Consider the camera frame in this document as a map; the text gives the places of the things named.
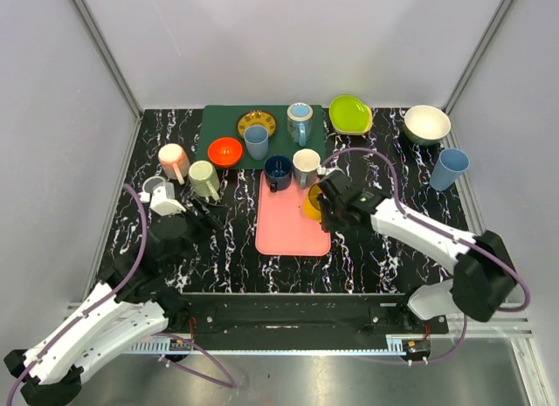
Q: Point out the dark blue speckled mug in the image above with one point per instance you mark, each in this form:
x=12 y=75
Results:
x=278 y=172

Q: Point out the dark green mat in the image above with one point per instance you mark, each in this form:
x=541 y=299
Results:
x=221 y=121

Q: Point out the pink mug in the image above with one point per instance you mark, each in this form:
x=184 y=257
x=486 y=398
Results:
x=175 y=162

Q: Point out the orange bowl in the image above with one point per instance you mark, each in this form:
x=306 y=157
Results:
x=225 y=152

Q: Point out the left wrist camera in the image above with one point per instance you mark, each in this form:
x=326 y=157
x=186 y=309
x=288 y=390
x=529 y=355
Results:
x=162 y=201

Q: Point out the light blue cup on mat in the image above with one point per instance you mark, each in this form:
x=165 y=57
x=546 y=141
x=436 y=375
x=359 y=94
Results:
x=256 y=141

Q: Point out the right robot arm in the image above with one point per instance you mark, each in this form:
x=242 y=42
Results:
x=482 y=273

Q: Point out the dark grey mug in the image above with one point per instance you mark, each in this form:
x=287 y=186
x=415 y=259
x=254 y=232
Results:
x=151 y=183

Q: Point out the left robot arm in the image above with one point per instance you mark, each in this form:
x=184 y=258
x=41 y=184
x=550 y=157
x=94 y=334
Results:
x=130 y=302

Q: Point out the pale green mug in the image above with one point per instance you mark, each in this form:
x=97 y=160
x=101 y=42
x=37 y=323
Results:
x=203 y=180

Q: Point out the pink plastic tray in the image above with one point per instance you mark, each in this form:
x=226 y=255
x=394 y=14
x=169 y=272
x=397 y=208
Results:
x=283 y=228

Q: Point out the lime green plate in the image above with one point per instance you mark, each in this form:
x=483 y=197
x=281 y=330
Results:
x=348 y=113

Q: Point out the light blue plastic cup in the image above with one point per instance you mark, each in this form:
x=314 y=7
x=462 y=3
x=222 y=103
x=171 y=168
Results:
x=451 y=164

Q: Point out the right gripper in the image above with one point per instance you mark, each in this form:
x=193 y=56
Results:
x=327 y=224

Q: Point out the yellow patterned saucer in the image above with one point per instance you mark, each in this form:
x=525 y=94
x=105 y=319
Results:
x=257 y=117

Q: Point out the white and olive bowl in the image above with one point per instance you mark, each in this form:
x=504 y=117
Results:
x=426 y=125

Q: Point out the grey mug white inside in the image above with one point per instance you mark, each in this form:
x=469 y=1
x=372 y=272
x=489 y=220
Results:
x=305 y=164

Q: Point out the yellow plate under green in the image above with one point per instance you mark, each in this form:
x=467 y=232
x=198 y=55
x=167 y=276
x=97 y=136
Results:
x=361 y=131

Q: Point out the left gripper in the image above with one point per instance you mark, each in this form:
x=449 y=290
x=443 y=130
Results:
x=195 y=212

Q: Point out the yellow mug black handle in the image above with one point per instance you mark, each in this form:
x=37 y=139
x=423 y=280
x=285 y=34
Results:
x=311 y=205

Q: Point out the light blue patterned mug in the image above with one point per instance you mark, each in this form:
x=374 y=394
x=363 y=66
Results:
x=299 y=122

